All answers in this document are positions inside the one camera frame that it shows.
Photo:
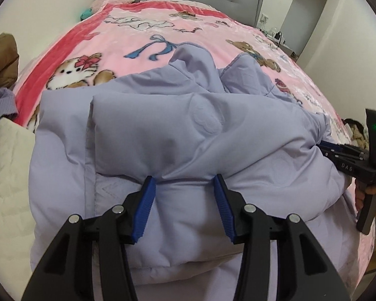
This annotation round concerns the lavender puffer jacket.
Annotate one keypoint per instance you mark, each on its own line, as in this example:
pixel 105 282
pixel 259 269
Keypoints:
pixel 182 124

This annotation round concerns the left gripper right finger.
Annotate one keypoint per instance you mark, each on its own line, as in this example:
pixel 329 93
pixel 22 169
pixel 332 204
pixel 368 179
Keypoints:
pixel 304 271

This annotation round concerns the grey bedside table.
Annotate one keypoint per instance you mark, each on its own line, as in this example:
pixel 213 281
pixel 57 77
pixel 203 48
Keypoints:
pixel 287 50

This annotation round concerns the cream quilted bedspread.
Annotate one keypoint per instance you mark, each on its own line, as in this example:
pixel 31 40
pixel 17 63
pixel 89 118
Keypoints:
pixel 16 221

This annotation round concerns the brown puffer coat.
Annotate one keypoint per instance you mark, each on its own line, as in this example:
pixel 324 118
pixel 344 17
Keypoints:
pixel 9 60

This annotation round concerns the dark clothes pile on chair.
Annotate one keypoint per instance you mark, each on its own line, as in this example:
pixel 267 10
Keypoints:
pixel 358 133

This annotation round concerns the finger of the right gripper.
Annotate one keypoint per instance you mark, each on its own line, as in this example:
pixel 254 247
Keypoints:
pixel 331 150

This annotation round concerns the teal plush toy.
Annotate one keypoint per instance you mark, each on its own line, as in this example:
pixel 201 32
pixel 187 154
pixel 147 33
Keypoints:
pixel 86 14

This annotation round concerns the lavender knitted sweater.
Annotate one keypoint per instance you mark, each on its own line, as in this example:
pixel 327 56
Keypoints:
pixel 8 106

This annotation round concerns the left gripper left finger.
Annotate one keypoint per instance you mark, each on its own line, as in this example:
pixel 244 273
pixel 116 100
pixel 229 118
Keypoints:
pixel 65 272

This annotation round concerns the pink plush pillow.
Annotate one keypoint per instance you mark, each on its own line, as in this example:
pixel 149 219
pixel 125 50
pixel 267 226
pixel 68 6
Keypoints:
pixel 97 4

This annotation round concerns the pink cartoon fleece blanket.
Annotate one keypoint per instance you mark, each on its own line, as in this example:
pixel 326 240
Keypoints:
pixel 121 39

